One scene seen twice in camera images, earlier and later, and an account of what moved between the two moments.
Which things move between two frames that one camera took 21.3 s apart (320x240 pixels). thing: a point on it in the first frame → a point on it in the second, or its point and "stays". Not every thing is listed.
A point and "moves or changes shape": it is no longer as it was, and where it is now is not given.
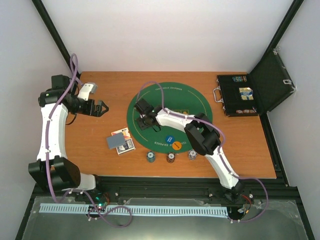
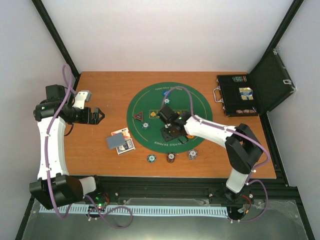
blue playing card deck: x=129 y=146 stays
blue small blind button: x=169 y=139 moves or changes shape
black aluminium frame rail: x=251 y=189 stays
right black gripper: x=142 y=126 → x=167 y=137
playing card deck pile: x=115 y=141 stays
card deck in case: x=246 y=93 stays
